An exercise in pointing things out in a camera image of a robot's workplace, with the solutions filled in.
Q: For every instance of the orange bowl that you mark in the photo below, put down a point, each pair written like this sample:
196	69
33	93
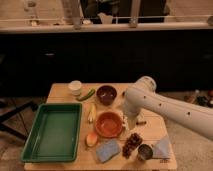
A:
108	124

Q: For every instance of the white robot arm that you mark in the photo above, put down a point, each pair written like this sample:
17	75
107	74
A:
142	94

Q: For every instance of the green plastic tray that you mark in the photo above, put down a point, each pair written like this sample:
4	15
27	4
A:
54	134

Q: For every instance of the dark brown bowl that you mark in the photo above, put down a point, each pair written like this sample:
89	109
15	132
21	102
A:
106	94

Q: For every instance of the green cucumber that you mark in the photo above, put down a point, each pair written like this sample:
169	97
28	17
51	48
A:
86	96

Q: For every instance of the yellow corn cob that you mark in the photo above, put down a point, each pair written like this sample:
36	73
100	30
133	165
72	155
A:
92	113

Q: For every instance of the white paper cup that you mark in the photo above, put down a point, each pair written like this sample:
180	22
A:
75	87

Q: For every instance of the brown chocolate bar block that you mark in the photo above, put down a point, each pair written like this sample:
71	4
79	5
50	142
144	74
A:
140	120

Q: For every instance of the peach fruit toy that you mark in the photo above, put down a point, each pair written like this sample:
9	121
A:
91	139

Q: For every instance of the dark grape bunch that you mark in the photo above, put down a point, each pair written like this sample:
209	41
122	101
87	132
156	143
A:
131	144

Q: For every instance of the blue sponge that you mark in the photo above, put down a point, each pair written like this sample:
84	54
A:
107	150

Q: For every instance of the metal cup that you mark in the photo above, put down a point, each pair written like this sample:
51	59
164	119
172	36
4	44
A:
145	152

